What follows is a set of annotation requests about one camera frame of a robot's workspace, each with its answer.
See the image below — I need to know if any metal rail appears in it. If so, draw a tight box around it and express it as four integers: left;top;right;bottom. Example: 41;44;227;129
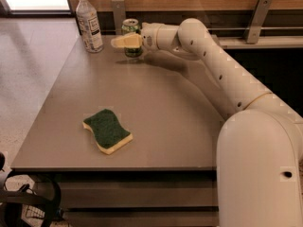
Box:
101;26;303;34

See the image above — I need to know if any green and yellow sponge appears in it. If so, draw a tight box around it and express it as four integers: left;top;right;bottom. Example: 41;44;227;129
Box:
82;109;133;155

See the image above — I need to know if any left metal bracket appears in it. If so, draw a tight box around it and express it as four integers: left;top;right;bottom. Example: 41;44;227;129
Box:
111;0;126;35

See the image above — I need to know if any clear plastic water bottle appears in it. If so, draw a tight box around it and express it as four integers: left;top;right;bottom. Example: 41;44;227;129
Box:
76;0;103;53

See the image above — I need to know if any grey drawer cabinet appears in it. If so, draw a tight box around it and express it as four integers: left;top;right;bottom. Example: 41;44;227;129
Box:
11;44;223;227

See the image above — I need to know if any metal bracket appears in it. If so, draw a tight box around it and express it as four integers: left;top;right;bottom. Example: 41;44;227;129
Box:
244;0;273;44
111;0;126;35

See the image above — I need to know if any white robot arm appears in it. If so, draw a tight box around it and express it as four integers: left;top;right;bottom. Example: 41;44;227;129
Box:
112;19;303;227

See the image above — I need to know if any right metal bracket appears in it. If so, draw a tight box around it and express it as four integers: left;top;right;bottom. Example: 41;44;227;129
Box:
244;0;273;44

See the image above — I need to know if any green soda can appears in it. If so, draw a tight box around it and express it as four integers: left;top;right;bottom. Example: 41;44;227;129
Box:
121;18;143;58

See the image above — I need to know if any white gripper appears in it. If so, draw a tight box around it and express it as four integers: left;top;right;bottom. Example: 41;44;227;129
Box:
111;23;165;51

